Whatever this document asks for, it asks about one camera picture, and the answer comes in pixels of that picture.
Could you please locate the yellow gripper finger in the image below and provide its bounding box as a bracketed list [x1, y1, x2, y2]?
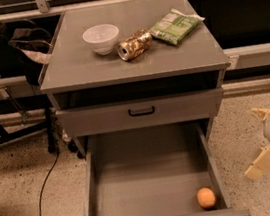
[251, 107, 270, 121]
[244, 147, 270, 181]

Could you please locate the orange fruit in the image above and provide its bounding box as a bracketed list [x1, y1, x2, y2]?
[197, 187, 217, 209]

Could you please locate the grey drawer cabinet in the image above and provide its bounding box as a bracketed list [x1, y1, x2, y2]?
[28, 0, 242, 163]

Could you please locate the open grey middle drawer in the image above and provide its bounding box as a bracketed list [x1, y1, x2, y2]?
[84, 122, 250, 216]

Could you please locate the closed grey top drawer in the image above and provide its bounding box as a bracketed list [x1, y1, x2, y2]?
[56, 88, 224, 137]

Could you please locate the green chip bag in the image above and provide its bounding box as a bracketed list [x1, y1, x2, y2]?
[150, 8, 205, 46]

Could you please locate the white bowl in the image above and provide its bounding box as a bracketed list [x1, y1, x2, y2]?
[82, 24, 120, 55]

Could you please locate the black bag on chair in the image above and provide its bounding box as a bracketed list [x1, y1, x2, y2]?
[0, 19, 52, 86]

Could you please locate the black drawer handle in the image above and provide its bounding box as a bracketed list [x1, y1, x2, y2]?
[128, 105, 156, 117]

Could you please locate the black floor cable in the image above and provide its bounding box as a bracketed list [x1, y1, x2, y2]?
[13, 151, 70, 216]

